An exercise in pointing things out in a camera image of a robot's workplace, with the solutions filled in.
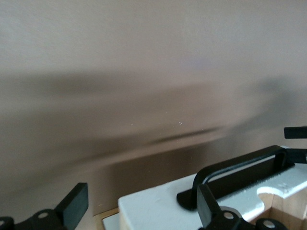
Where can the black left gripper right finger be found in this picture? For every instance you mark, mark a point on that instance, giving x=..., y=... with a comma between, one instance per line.
x=206, y=206

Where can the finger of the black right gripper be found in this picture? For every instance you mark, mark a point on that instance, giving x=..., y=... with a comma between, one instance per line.
x=298, y=156
x=296, y=133

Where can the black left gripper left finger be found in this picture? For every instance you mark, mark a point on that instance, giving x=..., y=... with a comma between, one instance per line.
x=74, y=206

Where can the white-fronted wooden drawer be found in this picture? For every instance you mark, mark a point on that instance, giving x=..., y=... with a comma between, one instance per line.
x=153, y=206

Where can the light wooden cabinet box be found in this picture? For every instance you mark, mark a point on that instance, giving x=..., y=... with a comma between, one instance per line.
x=108, y=220

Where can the brown table cover sheet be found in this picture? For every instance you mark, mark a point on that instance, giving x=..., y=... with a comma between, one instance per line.
x=120, y=72

